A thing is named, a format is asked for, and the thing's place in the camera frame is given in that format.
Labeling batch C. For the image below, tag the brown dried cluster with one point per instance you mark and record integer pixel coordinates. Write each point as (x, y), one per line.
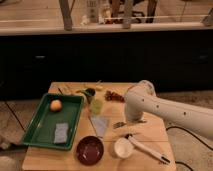
(113, 96)

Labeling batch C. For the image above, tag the grey cloth piece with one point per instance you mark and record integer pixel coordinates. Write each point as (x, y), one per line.
(100, 125)

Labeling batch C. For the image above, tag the light green cup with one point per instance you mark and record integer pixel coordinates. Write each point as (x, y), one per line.
(95, 106)

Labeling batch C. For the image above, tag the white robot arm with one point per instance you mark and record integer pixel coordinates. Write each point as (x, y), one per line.
(141, 97)

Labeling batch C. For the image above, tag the dark green vegetable toy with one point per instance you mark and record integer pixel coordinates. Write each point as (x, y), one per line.
(89, 93)

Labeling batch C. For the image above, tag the orange ball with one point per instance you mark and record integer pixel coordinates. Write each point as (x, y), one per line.
(56, 105)

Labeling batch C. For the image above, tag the grey sponge in tray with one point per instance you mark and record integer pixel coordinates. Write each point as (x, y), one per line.
(61, 133)

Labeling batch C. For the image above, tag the wooden table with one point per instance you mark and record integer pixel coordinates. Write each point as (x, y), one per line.
(152, 133)

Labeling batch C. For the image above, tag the green plastic tray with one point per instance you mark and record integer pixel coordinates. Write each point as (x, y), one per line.
(41, 129)

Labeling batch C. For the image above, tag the purple bowl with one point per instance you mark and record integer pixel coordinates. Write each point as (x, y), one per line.
(90, 150)

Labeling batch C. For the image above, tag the yellow toy food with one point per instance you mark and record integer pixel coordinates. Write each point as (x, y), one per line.
(96, 86)

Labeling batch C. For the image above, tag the white cup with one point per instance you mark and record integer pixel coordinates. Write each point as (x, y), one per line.
(123, 148)

